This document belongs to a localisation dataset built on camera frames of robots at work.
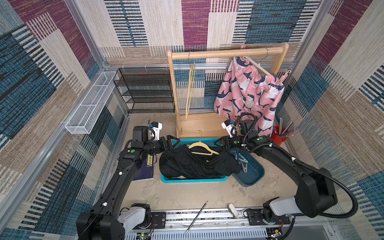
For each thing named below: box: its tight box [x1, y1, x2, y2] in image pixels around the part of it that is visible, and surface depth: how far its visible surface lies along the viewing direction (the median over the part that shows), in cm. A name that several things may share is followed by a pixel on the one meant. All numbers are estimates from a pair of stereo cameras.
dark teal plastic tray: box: [226, 148, 265, 187], surface depth 87 cm
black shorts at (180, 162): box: [159, 145, 243, 180], surface depth 81 cm
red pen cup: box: [271, 125, 289, 146], surface depth 96 cm
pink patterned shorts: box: [214, 56, 285, 137], surface depth 83 cm
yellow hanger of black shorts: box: [188, 130, 220, 156], surface depth 87 cm
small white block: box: [227, 203, 240, 219], surface depth 76 cm
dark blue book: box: [132, 154, 154, 181], surface depth 89 cm
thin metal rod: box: [185, 200, 208, 235], surface depth 76 cm
